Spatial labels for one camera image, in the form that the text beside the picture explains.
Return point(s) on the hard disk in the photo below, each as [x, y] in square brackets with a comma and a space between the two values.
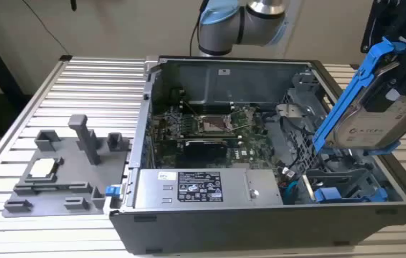
[367, 129]

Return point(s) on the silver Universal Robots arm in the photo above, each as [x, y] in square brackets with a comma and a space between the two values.
[220, 32]

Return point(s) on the blue disk carrier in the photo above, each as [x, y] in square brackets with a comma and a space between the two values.
[328, 194]

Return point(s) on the perforated metal drive cage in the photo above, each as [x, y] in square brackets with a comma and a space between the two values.
[295, 145]

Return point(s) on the green motherboard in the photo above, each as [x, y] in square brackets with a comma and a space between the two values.
[252, 139]

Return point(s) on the CPU socket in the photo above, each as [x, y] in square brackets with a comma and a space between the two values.
[211, 125]

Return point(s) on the thin metal locking lever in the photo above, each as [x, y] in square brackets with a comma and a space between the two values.
[191, 108]

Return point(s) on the silver power supply unit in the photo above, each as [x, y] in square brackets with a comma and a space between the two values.
[260, 180]

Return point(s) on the black graphics card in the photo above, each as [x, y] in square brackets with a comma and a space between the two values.
[203, 153]

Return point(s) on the black open PC case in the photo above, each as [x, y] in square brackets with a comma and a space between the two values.
[224, 231]

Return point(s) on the small black hanging object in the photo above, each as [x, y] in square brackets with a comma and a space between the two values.
[73, 4]

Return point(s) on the black table corner cap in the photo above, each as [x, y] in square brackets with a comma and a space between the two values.
[65, 57]

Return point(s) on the blue case latch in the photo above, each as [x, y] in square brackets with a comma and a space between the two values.
[112, 192]

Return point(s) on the grey parts rack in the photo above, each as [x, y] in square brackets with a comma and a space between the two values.
[67, 172]

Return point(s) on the silver CPU chip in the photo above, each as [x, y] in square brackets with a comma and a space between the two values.
[43, 168]

